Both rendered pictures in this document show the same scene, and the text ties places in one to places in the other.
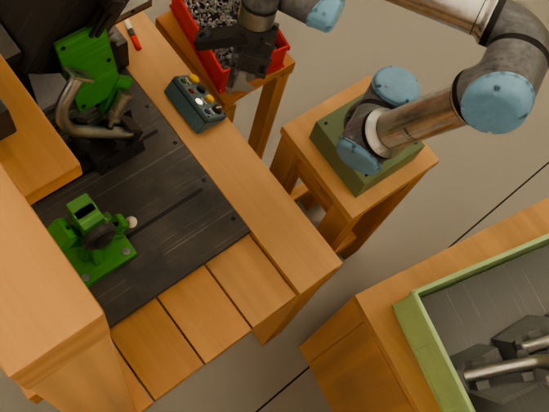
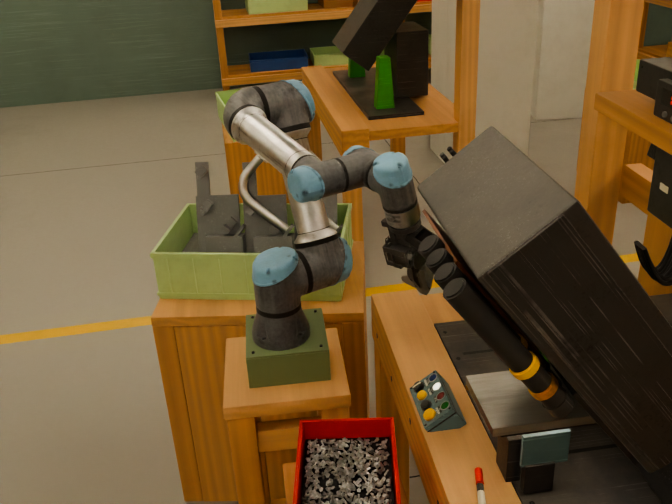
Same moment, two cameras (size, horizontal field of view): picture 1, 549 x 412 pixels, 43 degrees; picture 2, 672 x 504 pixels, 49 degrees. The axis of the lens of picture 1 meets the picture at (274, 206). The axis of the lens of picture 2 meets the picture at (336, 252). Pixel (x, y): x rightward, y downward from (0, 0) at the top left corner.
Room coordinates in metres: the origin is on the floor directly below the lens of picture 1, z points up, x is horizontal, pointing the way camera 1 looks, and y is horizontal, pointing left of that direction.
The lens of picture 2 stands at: (1.86, 1.25, 2.00)
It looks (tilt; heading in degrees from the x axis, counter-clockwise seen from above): 27 degrees down; 233
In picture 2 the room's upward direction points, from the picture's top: 3 degrees counter-clockwise
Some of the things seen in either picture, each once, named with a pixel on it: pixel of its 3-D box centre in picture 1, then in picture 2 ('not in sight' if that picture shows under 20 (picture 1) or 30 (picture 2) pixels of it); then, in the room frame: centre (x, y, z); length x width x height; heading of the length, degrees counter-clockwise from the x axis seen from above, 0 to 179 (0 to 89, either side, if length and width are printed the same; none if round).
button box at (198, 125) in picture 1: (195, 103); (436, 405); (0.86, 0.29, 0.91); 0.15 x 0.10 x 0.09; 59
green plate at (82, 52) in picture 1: (82, 57); not in sight; (0.72, 0.51, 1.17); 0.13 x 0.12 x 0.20; 59
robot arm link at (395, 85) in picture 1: (390, 97); (278, 278); (0.98, -0.15, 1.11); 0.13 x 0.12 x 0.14; 174
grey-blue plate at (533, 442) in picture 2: not in sight; (543, 461); (0.88, 0.61, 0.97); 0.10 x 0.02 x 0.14; 149
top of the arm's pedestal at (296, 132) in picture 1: (359, 146); (284, 370); (0.98, -0.15, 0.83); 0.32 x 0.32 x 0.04; 58
